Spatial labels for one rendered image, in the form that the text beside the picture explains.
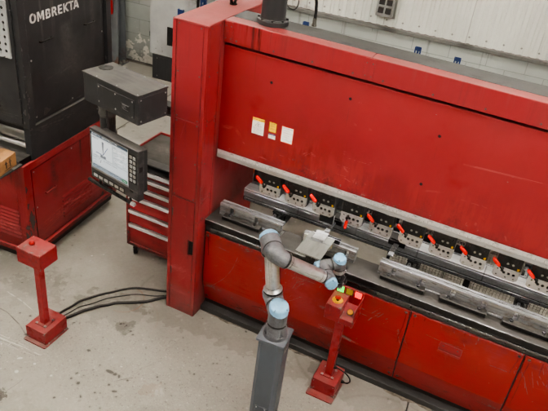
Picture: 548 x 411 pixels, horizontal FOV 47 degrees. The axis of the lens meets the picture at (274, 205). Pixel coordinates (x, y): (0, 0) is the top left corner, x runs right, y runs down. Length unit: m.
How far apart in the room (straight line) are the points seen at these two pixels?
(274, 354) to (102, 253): 2.33
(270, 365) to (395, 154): 1.48
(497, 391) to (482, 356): 0.27
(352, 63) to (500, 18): 4.36
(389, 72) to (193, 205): 1.65
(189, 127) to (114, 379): 1.80
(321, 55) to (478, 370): 2.24
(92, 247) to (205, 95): 2.23
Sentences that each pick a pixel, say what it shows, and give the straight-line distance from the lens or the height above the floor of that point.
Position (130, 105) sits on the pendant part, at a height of 1.86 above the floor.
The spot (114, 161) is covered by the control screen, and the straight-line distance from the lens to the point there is 4.11.
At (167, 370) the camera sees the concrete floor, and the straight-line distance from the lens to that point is 4.68.
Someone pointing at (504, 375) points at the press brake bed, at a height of 0.55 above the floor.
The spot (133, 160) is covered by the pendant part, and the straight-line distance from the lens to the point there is 3.95.
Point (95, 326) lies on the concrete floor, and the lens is 5.02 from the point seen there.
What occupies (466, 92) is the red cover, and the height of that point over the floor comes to 2.24.
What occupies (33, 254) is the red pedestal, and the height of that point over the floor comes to 0.80.
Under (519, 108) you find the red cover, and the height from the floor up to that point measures 2.23.
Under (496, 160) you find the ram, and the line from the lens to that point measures 3.75.
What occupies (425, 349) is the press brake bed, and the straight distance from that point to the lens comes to 4.43.
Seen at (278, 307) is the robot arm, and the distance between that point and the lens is 3.71.
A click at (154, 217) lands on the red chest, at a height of 0.50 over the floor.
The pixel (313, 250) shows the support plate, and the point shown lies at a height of 1.00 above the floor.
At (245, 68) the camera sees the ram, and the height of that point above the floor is 2.02.
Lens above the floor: 3.45
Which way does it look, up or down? 32 degrees down
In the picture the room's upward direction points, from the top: 7 degrees clockwise
